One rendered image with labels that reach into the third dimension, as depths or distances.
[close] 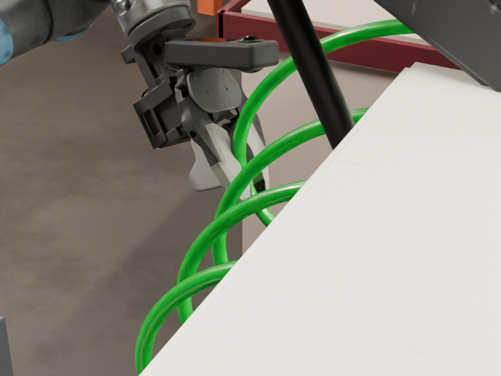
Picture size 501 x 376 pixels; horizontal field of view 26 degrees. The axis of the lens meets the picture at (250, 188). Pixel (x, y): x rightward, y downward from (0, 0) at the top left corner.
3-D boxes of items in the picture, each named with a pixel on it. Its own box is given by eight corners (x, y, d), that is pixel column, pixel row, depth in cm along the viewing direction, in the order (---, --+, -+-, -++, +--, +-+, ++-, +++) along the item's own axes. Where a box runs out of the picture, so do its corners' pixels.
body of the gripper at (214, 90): (203, 143, 117) (156, 45, 118) (255, 107, 112) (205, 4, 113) (154, 156, 111) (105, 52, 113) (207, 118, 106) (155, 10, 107)
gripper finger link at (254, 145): (252, 210, 115) (209, 135, 116) (290, 189, 112) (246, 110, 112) (235, 220, 113) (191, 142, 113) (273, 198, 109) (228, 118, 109)
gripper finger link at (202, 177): (220, 225, 111) (188, 143, 113) (258, 202, 107) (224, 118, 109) (198, 229, 109) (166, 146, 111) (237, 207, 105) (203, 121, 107)
